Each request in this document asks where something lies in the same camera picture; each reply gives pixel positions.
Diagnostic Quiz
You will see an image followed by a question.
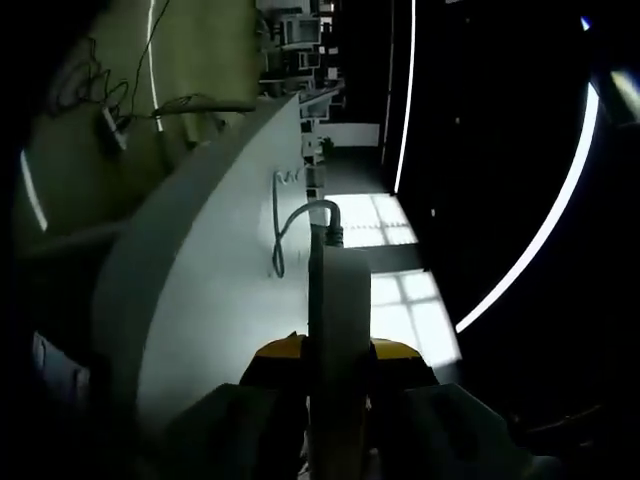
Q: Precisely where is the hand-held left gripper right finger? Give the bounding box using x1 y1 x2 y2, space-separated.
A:
366 337 532 480

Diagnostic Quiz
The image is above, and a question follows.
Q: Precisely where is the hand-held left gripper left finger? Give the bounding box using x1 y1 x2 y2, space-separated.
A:
164 331 312 480

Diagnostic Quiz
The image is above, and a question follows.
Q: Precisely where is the white power strip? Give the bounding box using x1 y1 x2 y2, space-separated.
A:
306 243 373 480

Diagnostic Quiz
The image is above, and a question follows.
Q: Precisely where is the white power strip cable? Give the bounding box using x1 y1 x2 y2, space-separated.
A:
271 168 347 280

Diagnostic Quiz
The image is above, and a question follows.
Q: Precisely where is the long ceiling light strip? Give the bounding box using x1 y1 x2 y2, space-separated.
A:
393 0 418 195
454 83 601 335

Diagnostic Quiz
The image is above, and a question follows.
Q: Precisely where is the floor power strip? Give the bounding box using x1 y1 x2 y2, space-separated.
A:
96 106 130 155

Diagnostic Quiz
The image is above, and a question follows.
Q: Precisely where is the large bright window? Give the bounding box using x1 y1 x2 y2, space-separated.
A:
324 192 420 250
370 269 464 367

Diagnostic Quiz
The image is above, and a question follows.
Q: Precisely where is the white table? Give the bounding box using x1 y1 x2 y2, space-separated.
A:
92 91 327 434

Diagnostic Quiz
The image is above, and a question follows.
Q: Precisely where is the black floor cable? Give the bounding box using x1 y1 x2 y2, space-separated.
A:
84 0 174 126

